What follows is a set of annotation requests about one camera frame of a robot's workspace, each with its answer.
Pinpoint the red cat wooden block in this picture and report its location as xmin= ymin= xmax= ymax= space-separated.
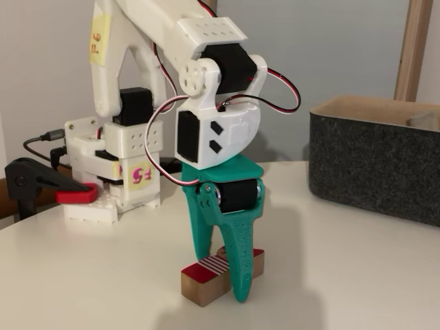
xmin=181 ymin=247 xmax=265 ymax=307

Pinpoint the dark grey felt basket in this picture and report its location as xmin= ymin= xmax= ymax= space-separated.
xmin=308 ymin=95 xmax=440 ymax=228

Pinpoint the yellow sticker marked F5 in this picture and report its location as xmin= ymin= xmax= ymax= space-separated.
xmin=129 ymin=164 xmax=155 ymax=189

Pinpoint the black clamp with red pad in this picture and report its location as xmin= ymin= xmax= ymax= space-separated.
xmin=3 ymin=157 xmax=99 ymax=221

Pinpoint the pale grey panel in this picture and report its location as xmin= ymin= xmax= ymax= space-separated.
xmin=216 ymin=0 xmax=410 ymax=164

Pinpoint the pale beige block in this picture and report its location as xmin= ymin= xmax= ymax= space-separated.
xmin=407 ymin=110 xmax=439 ymax=131

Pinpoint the yellow sticker marked F6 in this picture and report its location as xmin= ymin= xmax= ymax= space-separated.
xmin=89 ymin=13 xmax=111 ymax=65

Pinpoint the red white black servo cable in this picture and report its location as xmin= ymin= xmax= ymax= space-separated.
xmin=145 ymin=95 xmax=188 ymax=188
xmin=151 ymin=40 xmax=180 ymax=113
xmin=219 ymin=67 xmax=302 ymax=113

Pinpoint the black power plug cable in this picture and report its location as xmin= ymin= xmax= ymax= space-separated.
xmin=50 ymin=146 xmax=69 ymax=171

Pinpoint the grey braided USB cable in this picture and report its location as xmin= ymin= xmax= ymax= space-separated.
xmin=23 ymin=129 xmax=67 ymax=165

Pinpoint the light wooden post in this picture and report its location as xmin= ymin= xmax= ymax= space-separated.
xmin=393 ymin=0 xmax=434 ymax=102

